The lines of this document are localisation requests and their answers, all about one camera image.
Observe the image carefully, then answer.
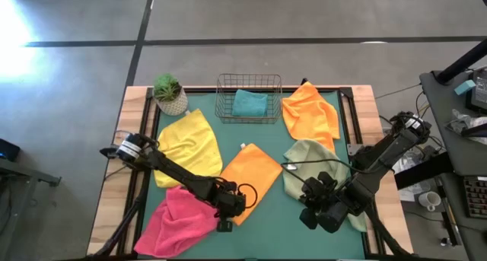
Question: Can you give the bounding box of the white mug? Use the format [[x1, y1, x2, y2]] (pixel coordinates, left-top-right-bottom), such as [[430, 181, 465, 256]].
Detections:
[[418, 191, 442, 212]]

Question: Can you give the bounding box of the light green microfiber towel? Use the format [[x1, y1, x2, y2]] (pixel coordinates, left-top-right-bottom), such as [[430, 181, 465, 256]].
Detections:
[[282, 138, 368, 234]]

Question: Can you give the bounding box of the grey desk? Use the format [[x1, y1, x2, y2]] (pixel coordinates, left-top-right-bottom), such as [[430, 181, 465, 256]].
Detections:
[[419, 68, 487, 261]]

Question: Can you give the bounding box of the green table mat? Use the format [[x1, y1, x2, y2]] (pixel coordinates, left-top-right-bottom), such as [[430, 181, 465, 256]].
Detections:
[[138, 90, 366, 260]]

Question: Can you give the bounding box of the black keyboard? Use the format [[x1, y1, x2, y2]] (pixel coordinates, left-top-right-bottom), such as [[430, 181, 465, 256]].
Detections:
[[462, 176, 487, 220]]

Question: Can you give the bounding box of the small teal box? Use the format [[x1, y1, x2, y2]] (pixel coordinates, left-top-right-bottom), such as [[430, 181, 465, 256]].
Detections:
[[454, 79, 477, 97]]

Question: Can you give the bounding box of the black pole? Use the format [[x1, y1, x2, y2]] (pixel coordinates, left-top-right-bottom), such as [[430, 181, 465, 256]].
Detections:
[[435, 38, 487, 85]]

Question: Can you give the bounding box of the black desk foot bar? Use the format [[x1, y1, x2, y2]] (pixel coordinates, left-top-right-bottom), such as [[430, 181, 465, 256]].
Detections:
[[393, 152, 454, 190]]

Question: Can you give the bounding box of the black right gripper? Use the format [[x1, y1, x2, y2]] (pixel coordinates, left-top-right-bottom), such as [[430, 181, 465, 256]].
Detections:
[[299, 171, 362, 234]]

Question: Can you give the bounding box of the teal microfiber towel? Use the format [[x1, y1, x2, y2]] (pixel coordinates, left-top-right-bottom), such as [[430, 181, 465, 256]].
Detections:
[[231, 88, 269, 118]]

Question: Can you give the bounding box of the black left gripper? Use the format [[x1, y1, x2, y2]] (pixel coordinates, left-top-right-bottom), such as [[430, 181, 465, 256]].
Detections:
[[207, 178, 247, 234]]

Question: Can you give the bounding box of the dark wire basket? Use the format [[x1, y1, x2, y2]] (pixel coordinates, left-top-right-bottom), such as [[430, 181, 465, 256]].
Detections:
[[215, 73, 283, 125]]

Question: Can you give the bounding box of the tangled cable bundle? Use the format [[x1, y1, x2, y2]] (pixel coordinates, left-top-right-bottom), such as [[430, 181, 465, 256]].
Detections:
[[374, 84, 446, 163]]

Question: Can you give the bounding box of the orange microfiber towel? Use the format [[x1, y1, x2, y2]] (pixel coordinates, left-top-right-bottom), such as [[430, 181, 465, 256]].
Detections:
[[219, 142, 284, 227], [281, 81, 342, 154]]

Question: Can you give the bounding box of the pink microfiber towel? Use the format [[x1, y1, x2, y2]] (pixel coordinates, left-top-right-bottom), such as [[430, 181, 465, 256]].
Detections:
[[133, 184, 221, 259]]

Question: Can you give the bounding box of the black metal stand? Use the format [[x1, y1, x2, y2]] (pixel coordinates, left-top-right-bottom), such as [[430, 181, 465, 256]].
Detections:
[[0, 158, 62, 261]]

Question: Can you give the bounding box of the black device with blue light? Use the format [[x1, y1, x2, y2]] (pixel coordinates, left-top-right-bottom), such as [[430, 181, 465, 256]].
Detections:
[[0, 138, 22, 162]]

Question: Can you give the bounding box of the succulent in white patterned pot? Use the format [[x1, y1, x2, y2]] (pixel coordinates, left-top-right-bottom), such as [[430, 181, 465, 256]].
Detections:
[[152, 73, 189, 116]]

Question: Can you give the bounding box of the black corrugated cable conduit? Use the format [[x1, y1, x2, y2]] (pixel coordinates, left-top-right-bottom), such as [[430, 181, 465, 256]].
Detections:
[[363, 209, 414, 259]]

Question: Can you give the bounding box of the black aluminium table frame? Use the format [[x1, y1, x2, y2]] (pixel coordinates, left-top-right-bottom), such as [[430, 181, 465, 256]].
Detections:
[[86, 84, 415, 261]]

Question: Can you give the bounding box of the crumpled clear plastic bag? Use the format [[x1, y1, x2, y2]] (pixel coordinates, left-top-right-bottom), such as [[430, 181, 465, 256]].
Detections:
[[444, 108, 487, 146]]

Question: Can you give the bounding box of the yellow microfiber towel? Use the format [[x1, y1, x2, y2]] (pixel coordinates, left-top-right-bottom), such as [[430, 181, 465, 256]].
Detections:
[[153, 108, 224, 189]]

